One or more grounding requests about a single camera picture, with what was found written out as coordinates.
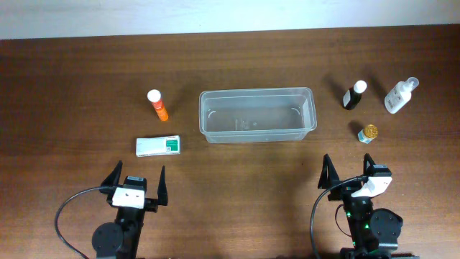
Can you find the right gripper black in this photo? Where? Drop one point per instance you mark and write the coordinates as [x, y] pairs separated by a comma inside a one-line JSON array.
[[341, 195]]

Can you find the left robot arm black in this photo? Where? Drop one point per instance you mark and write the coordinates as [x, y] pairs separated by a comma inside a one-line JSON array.
[[120, 238]]

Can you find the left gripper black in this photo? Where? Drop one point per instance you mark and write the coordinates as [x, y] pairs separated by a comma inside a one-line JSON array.
[[152, 204]]

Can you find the white spray bottle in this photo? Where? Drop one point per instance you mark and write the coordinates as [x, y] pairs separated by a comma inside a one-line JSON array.
[[400, 94]]

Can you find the dark bottle white cap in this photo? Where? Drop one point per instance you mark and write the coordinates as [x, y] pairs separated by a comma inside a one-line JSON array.
[[353, 96]]

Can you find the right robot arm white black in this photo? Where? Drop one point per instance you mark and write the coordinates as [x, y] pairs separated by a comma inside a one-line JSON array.
[[374, 232]]

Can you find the clear plastic container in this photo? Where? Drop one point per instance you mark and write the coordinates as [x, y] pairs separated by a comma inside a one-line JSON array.
[[257, 115]]

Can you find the orange tablet tube white cap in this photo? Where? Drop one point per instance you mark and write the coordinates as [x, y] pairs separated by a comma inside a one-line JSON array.
[[155, 97]]

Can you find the small jar gold lid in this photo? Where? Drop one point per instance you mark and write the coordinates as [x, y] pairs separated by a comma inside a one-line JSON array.
[[368, 134]]

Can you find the white green medicine box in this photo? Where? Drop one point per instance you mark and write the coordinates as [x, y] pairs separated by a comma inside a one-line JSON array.
[[153, 146]]

